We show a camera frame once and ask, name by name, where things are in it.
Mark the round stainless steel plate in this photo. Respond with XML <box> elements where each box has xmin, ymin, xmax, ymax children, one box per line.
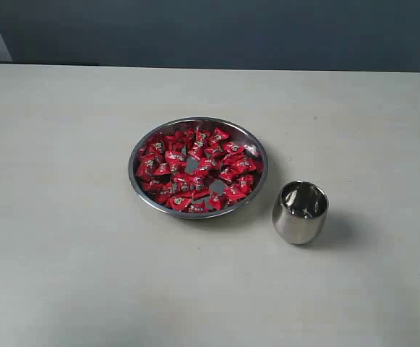
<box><xmin>128</xmin><ymin>117</ymin><xmax>268</xmax><ymax>220</ymax></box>

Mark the stainless steel cup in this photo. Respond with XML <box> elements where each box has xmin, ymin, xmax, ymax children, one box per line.
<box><xmin>272</xmin><ymin>181</ymin><xmax>329</xmax><ymax>246</ymax></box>

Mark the red candy right lower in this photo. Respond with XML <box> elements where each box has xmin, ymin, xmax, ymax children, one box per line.
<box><xmin>224</xmin><ymin>184</ymin><xmax>247</xmax><ymax>203</ymax></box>

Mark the red candy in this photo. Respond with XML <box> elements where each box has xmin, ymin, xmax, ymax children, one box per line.
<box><xmin>208</xmin><ymin>192</ymin><xmax>228</xmax><ymax>211</ymax></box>
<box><xmin>187</xmin><ymin>202</ymin><xmax>208</xmax><ymax>214</ymax></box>
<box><xmin>222</xmin><ymin>142</ymin><xmax>245</xmax><ymax>155</ymax></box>
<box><xmin>209</xmin><ymin>127</ymin><xmax>229</xmax><ymax>145</ymax></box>
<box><xmin>167</xmin><ymin>196</ymin><xmax>192</xmax><ymax>212</ymax></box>
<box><xmin>135</xmin><ymin>155</ymin><xmax>158</xmax><ymax>182</ymax></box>
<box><xmin>224</xmin><ymin>184</ymin><xmax>247</xmax><ymax>203</ymax></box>

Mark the red candy front right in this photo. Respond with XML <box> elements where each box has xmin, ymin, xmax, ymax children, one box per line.
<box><xmin>208</xmin><ymin>192</ymin><xmax>228</xmax><ymax>211</ymax></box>

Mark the red candy back right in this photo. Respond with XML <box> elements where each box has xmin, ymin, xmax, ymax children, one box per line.
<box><xmin>222</xmin><ymin>142</ymin><xmax>245</xmax><ymax>155</ymax></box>

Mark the red candy front centre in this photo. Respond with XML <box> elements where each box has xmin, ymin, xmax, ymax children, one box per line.
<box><xmin>187</xmin><ymin>202</ymin><xmax>208</xmax><ymax>214</ymax></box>

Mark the red candy top right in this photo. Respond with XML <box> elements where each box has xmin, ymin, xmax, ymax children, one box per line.
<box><xmin>209</xmin><ymin>127</ymin><xmax>229</xmax><ymax>145</ymax></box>

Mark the red candy front left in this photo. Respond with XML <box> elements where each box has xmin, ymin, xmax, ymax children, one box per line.
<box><xmin>167</xmin><ymin>196</ymin><xmax>192</xmax><ymax>212</ymax></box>

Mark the red candy far left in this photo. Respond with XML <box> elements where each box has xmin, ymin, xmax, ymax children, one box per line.
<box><xmin>135</xmin><ymin>155</ymin><xmax>158</xmax><ymax>182</ymax></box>

